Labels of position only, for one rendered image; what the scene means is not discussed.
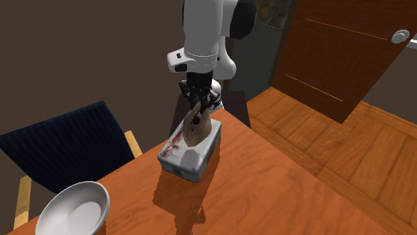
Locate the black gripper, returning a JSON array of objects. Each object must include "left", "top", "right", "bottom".
[{"left": 178, "top": 71, "right": 223, "bottom": 126}]

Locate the dark robot stand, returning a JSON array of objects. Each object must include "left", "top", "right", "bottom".
[{"left": 168, "top": 90, "right": 252, "bottom": 138}]

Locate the white red-patterned tissue box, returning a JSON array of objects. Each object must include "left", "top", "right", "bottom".
[{"left": 157, "top": 100, "right": 223, "bottom": 184}]

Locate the orange wooden table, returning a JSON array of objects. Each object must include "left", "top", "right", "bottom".
[{"left": 6, "top": 107, "right": 394, "bottom": 235}]

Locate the brown wooden door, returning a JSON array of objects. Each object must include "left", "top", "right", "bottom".
[{"left": 271, "top": 0, "right": 417, "bottom": 125}]

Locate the dark blue wooden-framed chair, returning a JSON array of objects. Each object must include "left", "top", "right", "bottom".
[{"left": 0, "top": 99, "right": 144, "bottom": 230}]

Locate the white bowl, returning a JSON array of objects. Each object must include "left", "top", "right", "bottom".
[{"left": 34, "top": 180, "right": 111, "bottom": 235}]

